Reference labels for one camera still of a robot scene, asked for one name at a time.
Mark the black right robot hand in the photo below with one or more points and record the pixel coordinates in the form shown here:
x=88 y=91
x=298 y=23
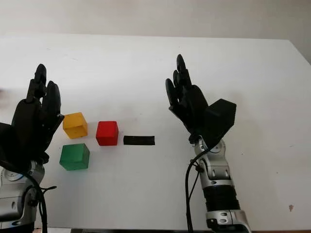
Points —
x=192 y=109

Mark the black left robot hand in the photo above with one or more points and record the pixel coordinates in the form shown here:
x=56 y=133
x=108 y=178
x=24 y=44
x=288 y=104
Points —
x=31 y=126

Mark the yellow wooden cube block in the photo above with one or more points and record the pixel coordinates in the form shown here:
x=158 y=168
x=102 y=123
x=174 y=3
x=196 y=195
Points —
x=74 y=126

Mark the green wooden cube block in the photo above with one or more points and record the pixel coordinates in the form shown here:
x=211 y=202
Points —
x=73 y=156

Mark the red wooden cube block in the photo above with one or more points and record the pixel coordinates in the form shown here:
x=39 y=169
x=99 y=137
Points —
x=107 y=133

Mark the black tape strip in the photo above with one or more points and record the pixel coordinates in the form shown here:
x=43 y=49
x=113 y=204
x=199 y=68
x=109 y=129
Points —
x=139 y=140

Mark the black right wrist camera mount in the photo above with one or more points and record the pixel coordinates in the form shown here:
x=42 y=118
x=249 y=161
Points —
x=219 y=119

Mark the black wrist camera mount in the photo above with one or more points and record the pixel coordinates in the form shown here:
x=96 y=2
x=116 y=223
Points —
x=219 y=119
x=6 y=143

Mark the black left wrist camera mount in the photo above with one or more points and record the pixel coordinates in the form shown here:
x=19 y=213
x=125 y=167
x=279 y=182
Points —
x=6 y=143

